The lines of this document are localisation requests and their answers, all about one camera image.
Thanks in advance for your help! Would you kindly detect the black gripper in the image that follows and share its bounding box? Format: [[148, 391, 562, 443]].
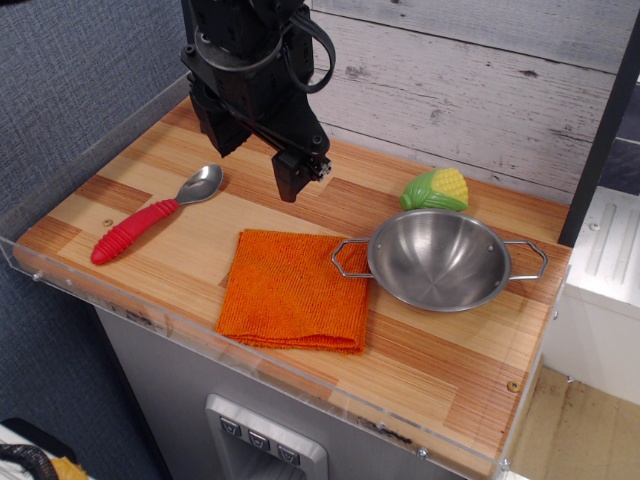
[[189, 61, 331, 202]]

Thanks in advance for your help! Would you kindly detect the silver bowl with handles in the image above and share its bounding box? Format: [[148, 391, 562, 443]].
[[331, 209, 549, 313]]

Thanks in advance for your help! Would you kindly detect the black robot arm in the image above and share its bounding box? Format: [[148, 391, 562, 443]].
[[181, 1, 336, 202]]

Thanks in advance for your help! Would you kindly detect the orange folded cloth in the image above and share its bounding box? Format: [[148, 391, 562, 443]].
[[215, 229, 369, 354]]

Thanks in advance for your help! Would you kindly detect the green and yellow toy corn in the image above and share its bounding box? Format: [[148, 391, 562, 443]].
[[399, 168, 469, 212]]

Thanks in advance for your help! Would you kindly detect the clear acrylic table guard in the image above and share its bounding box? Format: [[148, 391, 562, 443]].
[[9, 80, 570, 479]]

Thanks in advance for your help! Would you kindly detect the grey cabinet with button panel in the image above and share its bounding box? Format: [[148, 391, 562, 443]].
[[97, 309, 457, 479]]

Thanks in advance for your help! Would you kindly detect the black and yellow object corner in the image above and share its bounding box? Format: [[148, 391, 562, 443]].
[[1, 418, 91, 480]]

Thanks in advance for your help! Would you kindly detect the white appliance right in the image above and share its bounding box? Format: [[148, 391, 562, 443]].
[[542, 187, 639, 404]]

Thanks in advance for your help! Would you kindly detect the red handled metal spoon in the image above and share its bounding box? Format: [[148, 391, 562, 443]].
[[90, 164, 224, 265]]

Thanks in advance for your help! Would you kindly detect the black vertical post right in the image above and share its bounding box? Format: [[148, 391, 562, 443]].
[[557, 16, 639, 247]]

